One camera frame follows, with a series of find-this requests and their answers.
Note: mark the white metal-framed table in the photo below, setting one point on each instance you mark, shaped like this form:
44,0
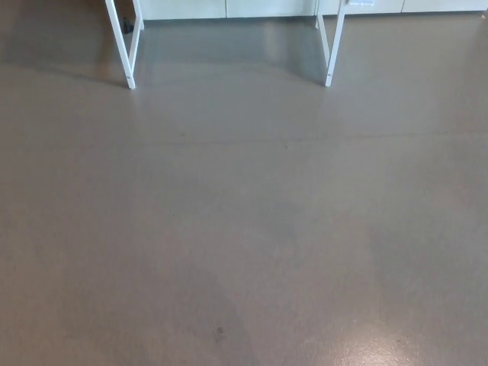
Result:
130,57

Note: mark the white cabinet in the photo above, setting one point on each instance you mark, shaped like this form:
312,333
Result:
267,7

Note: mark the small black doorstop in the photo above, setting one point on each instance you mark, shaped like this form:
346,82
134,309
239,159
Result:
127,26

